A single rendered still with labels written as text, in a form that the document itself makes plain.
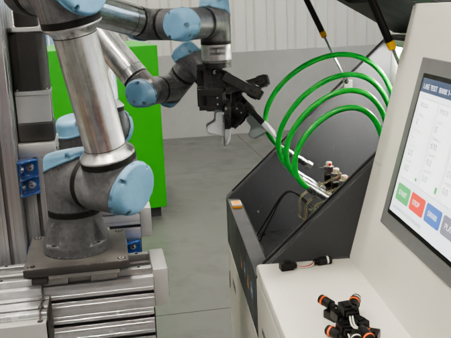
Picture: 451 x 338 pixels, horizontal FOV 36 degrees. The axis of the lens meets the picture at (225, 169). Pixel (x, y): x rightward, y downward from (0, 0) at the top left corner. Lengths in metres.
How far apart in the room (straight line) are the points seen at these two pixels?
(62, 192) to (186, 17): 0.48
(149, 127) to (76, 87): 3.77
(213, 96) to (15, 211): 0.55
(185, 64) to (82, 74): 0.60
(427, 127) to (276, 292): 0.45
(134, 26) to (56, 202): 0.44
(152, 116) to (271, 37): 3.67
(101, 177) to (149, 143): 3.74
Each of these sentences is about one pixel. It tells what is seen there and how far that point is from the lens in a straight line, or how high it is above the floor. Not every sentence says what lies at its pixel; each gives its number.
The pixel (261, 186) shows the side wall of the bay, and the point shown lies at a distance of 2.23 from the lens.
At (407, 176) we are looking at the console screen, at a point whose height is 1.22.
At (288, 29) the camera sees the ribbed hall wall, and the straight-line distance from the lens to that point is 8.57.
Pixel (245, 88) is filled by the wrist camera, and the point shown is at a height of 1.36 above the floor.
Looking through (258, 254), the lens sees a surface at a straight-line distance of 1.74.
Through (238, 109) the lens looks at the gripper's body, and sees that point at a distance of 1.86.
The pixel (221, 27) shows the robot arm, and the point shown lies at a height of 1.51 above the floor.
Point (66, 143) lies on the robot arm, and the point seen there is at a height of 1.20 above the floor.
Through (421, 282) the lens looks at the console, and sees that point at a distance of 1.28.
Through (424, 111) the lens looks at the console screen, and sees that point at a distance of 1.37.
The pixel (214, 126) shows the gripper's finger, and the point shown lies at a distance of 1.72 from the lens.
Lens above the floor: 1.56
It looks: 13 degrees down
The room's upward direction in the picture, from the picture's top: 2 degrees counter-clockwise
